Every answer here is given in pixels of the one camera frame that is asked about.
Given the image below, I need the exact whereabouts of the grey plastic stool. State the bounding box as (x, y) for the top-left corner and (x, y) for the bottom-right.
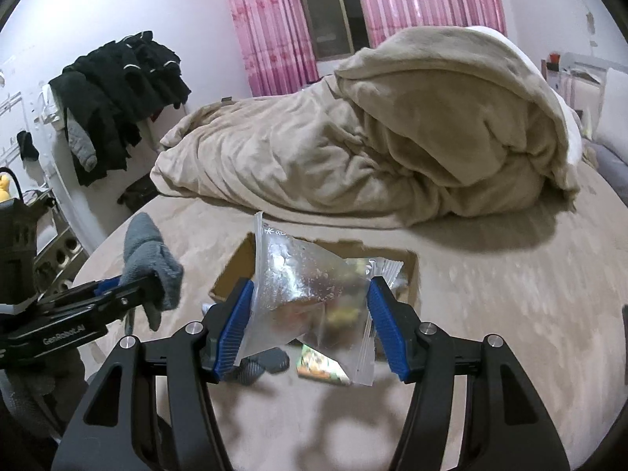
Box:
(32, 225), (90, 296)

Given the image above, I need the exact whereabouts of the beige bed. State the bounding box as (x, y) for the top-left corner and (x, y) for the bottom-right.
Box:
(69, 154), (628, 471)

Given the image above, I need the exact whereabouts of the white pillow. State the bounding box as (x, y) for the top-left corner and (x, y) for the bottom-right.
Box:
(591, 66), (628, 159)

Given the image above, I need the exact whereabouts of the dark bag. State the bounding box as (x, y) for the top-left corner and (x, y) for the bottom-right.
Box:
(117, 175), (161, 210)

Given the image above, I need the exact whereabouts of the beige fleece blanket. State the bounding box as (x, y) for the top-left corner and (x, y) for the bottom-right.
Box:
(149, 26), (586, 230)

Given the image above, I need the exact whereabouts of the pile of black clothes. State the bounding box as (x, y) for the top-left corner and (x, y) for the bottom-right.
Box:
(47, 30), (192, 188)

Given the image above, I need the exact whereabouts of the white wall rack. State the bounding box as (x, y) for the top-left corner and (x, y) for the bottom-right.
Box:
(0, 73), (66, 168)

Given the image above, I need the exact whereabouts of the dark grey sock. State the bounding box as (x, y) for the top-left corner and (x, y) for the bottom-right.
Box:
(234, 347), (290, 386)

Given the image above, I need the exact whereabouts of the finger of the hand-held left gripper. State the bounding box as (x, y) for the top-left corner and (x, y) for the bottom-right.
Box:
(35, 275), (157, 311)
(46, 292), (150, 322)

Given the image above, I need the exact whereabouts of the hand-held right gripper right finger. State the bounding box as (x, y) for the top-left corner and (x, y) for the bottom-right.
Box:
(365, 276), (572, 471)

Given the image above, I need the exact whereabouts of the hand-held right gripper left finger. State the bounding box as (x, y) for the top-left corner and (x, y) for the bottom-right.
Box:
(51, 277), (256, 471)

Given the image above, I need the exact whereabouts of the grey hanging sock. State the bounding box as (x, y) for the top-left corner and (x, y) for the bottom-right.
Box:
(66, 117), (98, 173)

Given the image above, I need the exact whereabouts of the white snack packet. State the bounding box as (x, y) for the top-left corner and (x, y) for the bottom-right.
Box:
(367, 257), (405, 296)

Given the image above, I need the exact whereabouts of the white duvet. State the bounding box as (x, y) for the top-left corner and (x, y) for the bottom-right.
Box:
(466, 24), (586, 168)

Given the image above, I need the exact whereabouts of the brown cardboard box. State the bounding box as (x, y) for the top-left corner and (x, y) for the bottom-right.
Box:
(208, 232), (421, 360)

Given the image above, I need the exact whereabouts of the clear zip bag of snacks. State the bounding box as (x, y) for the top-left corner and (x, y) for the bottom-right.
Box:
(234, 211), (378, 386)

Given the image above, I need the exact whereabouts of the bedside shelf clutter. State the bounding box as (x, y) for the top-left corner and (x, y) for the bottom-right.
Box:
(541, 50), (615, 111)

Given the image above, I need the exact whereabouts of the green printed packet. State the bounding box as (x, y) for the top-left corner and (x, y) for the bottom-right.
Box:
(296, 344), (352, 385)

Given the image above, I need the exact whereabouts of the grey pillow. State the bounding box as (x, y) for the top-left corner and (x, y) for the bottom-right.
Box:
(583, 139), (628, 198)

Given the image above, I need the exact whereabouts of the window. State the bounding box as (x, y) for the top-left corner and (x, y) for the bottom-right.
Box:
(288, 0), (371, 63)

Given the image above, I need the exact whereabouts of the black hanging sock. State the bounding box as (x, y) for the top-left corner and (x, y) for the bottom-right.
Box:
(16, 130), (40, 163)

